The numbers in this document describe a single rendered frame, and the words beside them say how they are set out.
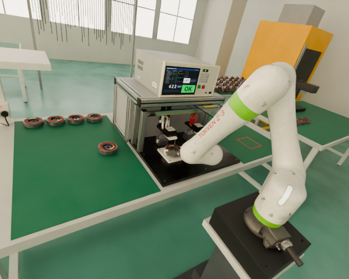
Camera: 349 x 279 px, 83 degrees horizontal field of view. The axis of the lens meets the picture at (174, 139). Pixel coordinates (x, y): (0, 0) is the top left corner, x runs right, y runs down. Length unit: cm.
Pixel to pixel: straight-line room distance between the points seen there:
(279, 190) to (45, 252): 155
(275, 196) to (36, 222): 90
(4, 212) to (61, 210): 20
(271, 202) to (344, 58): 566
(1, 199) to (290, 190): 112
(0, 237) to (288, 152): 111
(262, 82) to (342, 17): 589
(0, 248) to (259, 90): 99
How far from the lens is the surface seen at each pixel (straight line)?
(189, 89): 130
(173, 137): 127
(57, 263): 173
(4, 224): 101
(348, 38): 637
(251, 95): 68
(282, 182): 81
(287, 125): 87
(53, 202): 103
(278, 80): 67
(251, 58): 515
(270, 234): 90
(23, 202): 106
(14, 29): 728
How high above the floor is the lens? 149
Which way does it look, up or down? 29 degrees down
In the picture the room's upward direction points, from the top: 12 degrees clockwise
